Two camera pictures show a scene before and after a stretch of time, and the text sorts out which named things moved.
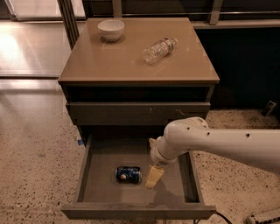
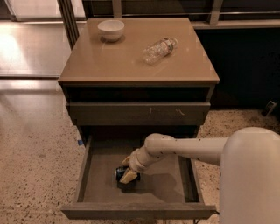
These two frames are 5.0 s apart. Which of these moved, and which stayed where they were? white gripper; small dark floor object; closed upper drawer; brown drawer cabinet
Moved: white gripper
Stayed: brown drawer cabinet; small dark floor object; closed upper drawer
